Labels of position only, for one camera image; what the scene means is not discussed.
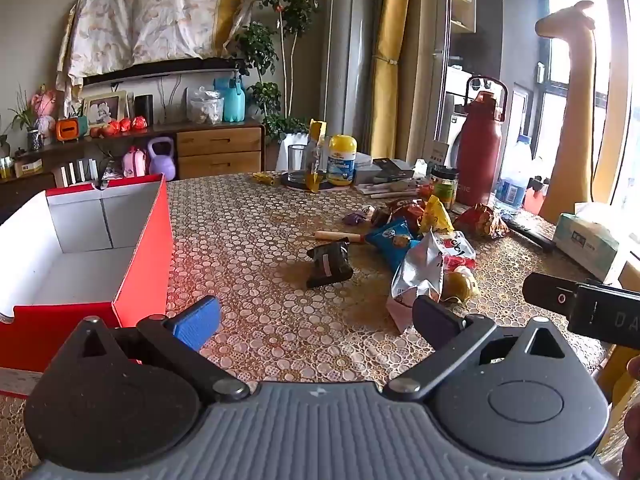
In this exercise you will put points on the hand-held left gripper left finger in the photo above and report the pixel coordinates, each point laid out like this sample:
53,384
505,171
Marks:
197,321

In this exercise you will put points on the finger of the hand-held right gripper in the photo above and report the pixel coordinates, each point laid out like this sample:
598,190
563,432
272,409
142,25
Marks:
547,294

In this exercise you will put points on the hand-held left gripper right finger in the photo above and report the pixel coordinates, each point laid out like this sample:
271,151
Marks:
435,322

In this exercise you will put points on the red cardboard box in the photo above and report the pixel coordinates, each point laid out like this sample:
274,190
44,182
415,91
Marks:
145,270

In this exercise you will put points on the blue chip packet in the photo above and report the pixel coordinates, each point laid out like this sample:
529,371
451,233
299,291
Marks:
392,242

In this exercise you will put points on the yellow snack packet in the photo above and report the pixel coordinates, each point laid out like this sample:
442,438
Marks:
436,215

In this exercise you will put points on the black snack packet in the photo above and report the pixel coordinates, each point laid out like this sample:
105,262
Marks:
327,262

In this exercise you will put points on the beige sausage stick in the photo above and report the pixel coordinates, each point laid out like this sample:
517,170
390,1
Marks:
337,236

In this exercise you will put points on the person's right hand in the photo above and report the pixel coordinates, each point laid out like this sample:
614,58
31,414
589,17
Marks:
634,440

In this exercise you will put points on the yellow green snack pouch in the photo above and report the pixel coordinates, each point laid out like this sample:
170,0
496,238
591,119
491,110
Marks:
460,285

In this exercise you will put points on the silver snack bag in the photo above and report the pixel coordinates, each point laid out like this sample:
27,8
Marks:
425,270

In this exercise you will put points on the tissue box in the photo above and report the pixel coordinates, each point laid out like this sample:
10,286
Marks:
585,247

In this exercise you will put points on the orange plastic bottle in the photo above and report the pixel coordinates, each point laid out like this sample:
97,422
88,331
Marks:
534,197

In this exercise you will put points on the shiny red snack bag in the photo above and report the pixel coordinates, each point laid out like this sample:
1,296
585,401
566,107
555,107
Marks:
480,221

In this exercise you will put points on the orange red chip bag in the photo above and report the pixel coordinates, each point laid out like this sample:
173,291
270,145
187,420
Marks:
407,210

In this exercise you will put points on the clear plastic water bottle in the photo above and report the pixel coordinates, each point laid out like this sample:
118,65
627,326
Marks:
512,180

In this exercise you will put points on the purple wrapped candy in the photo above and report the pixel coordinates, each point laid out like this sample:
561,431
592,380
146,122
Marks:
355,218

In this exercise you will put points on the glass jar with black lid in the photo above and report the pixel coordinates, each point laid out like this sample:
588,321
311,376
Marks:
444,187

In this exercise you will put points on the stack of papers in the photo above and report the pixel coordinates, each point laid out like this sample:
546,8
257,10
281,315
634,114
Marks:
387,190

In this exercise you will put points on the small yellow wrapper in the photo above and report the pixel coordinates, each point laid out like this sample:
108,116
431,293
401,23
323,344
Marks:
262,177

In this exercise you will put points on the red insulated water bottle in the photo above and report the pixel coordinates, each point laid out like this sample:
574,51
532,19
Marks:
480,150

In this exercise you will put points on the black flat box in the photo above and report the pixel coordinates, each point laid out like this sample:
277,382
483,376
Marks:
395,167

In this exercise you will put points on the purple kettlebell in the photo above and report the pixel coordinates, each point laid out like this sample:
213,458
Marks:
161,162

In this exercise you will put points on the dark round coaster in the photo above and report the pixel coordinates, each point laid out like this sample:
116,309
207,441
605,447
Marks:
295,184

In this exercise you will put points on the white standing card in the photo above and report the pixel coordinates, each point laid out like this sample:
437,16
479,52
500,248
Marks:
439,152

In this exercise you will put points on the pink toy bag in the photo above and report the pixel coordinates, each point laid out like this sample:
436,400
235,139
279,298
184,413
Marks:
134,162

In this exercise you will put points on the wooden television cabinet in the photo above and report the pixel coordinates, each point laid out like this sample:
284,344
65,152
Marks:
220,145

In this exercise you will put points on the giraffe plush toy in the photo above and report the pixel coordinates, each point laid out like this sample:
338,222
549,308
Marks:
580,110

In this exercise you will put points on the clear drinking glass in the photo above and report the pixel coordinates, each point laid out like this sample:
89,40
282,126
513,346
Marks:
297,162

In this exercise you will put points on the yellow lid vitamin bottle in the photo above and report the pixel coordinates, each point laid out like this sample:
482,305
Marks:
341,160

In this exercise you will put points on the white router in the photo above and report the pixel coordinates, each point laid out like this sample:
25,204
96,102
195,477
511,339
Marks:
77,174

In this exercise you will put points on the white planter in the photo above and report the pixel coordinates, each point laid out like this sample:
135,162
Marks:
287,150

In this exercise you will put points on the red wrapped apple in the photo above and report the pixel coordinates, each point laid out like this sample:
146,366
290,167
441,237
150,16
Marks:
116,127
106,130
140,122
126,124

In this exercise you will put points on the clear plastic bag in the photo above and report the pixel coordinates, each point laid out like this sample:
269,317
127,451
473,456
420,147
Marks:
205,107

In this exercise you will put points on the black speaker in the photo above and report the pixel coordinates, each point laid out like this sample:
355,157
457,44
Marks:
144,108

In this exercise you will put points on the tall yellow snack bag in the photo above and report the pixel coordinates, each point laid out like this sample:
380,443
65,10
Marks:
316,135

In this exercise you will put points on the blue plastic bottle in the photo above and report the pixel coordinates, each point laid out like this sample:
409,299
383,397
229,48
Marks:
230,102

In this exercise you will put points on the yellow cardboard box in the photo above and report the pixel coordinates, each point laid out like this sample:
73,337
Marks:
29,167

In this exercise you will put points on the orange toy box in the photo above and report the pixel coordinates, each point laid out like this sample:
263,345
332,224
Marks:
70,130

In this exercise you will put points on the framed photo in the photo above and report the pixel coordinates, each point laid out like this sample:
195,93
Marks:
105,109

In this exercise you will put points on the small plant in vase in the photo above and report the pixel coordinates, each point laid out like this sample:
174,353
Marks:
34,137

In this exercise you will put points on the flat screen television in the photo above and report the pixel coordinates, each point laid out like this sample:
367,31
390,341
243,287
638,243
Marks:
160,71

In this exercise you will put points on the pink doll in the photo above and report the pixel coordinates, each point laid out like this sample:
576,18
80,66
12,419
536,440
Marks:
44,105

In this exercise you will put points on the yellow curtain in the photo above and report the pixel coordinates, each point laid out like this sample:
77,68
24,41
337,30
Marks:
390,50

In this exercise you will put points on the green potted tree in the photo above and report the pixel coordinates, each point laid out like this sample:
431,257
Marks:
260,47

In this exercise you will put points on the grey tower air conditioner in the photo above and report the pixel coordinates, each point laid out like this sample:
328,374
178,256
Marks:
350,45

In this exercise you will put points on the floral dust cover cloth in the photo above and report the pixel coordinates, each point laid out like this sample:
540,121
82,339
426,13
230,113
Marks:
145,15

